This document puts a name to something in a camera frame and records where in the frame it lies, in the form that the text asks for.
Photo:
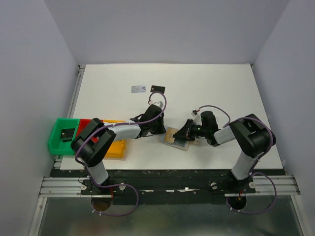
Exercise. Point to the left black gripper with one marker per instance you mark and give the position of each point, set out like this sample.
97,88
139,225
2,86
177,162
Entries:
159,131

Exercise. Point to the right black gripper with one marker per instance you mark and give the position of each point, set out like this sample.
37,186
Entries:
185,131

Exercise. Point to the beige card holder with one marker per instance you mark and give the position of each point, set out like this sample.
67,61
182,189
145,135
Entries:
180,144

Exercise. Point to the black credit card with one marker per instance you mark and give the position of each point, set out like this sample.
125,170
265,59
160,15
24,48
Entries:
155,88

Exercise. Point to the silver credit card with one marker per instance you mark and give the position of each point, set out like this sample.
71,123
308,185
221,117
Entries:
138,89

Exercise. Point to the gold credit card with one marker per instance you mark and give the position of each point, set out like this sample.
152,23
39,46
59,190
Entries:
169,135

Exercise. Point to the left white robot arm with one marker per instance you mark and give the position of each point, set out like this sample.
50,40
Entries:
93,142

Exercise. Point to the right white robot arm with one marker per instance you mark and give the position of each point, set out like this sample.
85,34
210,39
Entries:
254,138

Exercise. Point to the yellow plastic bin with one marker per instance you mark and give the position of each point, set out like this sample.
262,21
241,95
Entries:
116,150

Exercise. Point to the red plastic bin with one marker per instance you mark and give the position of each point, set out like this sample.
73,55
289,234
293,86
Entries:
82,124

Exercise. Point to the black item in green bin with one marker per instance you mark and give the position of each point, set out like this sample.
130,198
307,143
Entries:
67,134

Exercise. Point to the green plastic bin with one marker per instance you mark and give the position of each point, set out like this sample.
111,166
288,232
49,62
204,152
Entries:
56,146

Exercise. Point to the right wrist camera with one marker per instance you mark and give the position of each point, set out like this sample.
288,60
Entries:
196,116

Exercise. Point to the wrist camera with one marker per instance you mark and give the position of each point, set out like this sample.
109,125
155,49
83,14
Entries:
196,116
159,104

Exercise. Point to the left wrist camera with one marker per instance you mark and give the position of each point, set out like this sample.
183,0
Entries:
159,104

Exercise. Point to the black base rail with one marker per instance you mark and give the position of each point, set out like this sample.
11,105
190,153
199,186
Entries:
168,187

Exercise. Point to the aluminium side rail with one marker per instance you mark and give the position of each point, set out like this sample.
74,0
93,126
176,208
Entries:
81,70

